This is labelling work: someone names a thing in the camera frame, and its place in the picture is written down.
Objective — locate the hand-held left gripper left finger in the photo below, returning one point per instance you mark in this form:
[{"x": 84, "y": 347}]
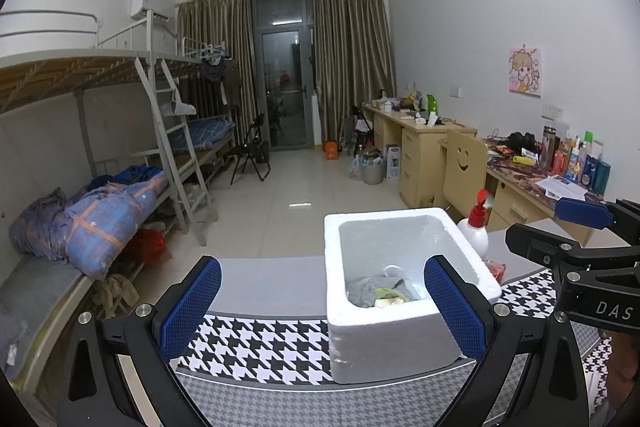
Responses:
[{"x": 192, "y": 307}]

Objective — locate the yellow tube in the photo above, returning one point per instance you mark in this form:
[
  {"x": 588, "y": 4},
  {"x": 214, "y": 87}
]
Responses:
[{"x": 522, "y": 159}]

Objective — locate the tan crumpled clothes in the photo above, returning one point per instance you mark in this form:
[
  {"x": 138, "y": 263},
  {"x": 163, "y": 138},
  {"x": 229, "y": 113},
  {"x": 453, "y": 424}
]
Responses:
[{"x": 117, "y": 297}]

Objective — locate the tissue box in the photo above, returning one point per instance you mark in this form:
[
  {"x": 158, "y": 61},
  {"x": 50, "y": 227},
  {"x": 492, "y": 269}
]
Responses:
[{"x": 427, "y": 119}]

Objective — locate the pale yellow cloth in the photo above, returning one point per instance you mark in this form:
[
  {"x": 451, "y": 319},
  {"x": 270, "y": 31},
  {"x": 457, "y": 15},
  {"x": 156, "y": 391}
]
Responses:
[{"x": 392, "y": 298}]

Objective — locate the dark thermos flask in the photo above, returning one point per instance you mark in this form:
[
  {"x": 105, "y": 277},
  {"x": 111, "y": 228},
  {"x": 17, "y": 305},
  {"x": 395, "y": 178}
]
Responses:
[{"x": 549, "y": 147}]

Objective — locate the cartoon wall poster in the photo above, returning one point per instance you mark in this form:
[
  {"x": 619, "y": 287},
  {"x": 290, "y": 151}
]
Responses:
[{"x": 525, "y": 72}]

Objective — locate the grey bed mat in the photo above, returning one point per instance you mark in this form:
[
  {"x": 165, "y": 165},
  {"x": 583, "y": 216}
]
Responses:
[{"x": 35, "y": 292}]

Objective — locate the light wooden desk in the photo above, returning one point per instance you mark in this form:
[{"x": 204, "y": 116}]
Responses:
[{"x": 420, "y": 157}]

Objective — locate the red bag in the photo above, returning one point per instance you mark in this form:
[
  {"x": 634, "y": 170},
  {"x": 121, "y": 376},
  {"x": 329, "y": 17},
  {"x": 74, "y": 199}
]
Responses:
[{"x": 150, "y": 247}]

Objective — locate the row of toiletry bottles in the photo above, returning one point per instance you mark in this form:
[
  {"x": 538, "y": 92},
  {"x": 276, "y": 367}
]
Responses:
[{"x": 590, "y": 167}]

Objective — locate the hanging dark clothes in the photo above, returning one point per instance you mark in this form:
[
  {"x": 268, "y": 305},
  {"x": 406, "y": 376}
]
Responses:
[{"x": 231, "y": 77}]

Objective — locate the brown curtain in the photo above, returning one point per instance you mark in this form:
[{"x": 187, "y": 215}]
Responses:
[
  {"x": 350, "y": 57},
  {"x": 220, "y": 32}
]

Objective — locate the blue checked mattress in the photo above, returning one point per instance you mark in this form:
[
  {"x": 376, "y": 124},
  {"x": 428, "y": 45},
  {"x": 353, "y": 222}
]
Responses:
[{"x": 205, "y": 132}]

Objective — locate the white metal bunk bed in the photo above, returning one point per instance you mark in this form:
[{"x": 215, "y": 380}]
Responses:
[{"x": 100, "y": 62}]

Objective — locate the orange bag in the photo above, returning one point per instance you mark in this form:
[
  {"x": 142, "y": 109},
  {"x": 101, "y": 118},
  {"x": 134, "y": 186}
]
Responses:
[{"x": 332, "y": 151}]

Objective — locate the black headphones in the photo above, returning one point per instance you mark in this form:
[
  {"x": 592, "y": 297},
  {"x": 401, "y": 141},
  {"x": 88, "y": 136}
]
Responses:
[{"x": 522, "y": 141}]

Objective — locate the houndstooth mat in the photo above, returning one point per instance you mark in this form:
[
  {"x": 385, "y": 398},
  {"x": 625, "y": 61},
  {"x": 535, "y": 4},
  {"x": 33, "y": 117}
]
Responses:
[{"x": 260, "y": 352}]

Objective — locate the black folding chair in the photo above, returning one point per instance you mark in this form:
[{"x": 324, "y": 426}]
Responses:
[{"x": 252, "y": 150}]

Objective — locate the white printed papers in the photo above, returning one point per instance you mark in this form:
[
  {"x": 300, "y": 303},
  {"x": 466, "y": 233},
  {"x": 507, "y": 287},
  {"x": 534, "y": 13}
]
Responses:
[{"x": 562, "y": 187}]

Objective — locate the wooden desk with printed mat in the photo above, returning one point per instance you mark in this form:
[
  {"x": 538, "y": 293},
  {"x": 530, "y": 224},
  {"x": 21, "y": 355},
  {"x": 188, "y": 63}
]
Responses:
[{"x": 520, "y": 207}]

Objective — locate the glass balcony door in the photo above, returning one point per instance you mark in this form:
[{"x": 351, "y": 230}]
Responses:
[{"x": 282, "y": 82}]

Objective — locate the white air conditioner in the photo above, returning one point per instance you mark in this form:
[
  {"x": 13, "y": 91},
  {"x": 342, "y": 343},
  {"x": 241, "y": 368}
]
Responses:
[{"x": 145, "y": 5}]

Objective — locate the person's right hand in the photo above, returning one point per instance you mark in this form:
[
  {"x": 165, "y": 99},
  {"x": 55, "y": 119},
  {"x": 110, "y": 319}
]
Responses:
[{"x": 625, "y": 369}]

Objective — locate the white foam box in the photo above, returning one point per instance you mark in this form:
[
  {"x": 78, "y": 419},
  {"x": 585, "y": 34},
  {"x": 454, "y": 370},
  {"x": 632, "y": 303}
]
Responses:
[{"x": 400, "y": 342}]

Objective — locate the white metal ladder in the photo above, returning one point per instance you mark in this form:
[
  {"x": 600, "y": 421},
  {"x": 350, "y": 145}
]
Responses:
[{"x": 170, "y": 147}]

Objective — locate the blue plaid quilt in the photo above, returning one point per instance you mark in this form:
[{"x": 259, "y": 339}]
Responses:
[{"x": 110, "y": 217}]

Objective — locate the metal bucket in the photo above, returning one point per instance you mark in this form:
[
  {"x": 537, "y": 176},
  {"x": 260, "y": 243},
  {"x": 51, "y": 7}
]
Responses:
[{"x": 372, "y": 172}]

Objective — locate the wooden chair with smiley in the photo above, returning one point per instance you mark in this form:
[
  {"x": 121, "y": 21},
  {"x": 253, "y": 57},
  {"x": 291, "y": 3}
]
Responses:
[{"x": 462, "y": 162}]

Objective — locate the red snack packet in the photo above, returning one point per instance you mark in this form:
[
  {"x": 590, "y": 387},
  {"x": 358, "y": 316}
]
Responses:
[{"x": 496, "y": 269}]

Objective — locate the white carton with blue label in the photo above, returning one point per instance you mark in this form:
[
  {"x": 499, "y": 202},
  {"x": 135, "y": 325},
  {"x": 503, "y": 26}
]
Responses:
[{"x": 393, "y": 162}]

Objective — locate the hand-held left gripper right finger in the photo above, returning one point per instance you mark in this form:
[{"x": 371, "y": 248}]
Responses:
[{"x": 455, "y": 307}]

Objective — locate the grey sock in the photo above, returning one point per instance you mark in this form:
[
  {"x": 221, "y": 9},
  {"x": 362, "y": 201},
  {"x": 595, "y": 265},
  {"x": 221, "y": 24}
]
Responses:
[{"x": 365, "y": 291}]

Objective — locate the green plastic item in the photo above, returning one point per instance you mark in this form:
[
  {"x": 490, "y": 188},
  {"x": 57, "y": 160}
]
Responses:
[{"x": 432, "y": 104}]

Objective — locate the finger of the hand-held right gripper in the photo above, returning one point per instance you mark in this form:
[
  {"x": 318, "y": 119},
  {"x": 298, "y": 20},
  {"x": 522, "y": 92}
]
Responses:
[
  {"x": 540, "y": 244},
  {"x": 582, "y": 211}
]

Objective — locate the red cap spray bottle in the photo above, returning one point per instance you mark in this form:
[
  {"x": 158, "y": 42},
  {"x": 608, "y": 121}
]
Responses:
[{"x": 475, "y": 232}]

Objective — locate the white wall socket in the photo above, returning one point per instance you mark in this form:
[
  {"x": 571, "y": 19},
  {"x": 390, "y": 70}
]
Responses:
[{"x": 551, "y": 111}]

